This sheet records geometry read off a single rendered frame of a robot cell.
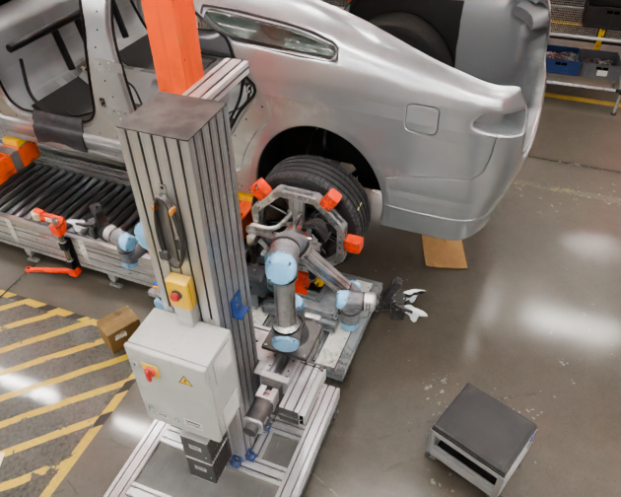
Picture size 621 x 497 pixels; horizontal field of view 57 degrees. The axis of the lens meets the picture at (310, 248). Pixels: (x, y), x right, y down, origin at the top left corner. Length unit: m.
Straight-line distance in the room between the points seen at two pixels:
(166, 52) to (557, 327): 2.90
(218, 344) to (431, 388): 1.74
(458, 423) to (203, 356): 1.44
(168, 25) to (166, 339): 1.34
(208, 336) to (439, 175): 1.55
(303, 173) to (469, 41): 2.06
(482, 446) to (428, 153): 1.47
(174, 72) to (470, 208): 1.66
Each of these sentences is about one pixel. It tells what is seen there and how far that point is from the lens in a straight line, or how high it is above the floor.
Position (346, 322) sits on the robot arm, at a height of 1.12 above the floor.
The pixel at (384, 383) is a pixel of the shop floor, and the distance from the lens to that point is 3.55.
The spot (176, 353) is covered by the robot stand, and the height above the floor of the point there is 1.23.
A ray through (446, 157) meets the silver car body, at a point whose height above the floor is 1.28.
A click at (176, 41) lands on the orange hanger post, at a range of 2.71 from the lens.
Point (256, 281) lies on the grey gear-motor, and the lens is 3.59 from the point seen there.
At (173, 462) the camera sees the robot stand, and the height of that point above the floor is 0.21.
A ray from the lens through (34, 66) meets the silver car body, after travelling 4.92.
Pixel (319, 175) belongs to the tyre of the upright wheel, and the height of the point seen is 1.17.
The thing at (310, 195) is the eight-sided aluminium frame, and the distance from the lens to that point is 2.99.
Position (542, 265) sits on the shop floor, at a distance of 4.51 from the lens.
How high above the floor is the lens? 2.87
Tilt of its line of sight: 41 degrees down
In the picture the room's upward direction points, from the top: 1 degrees counter-clockwise
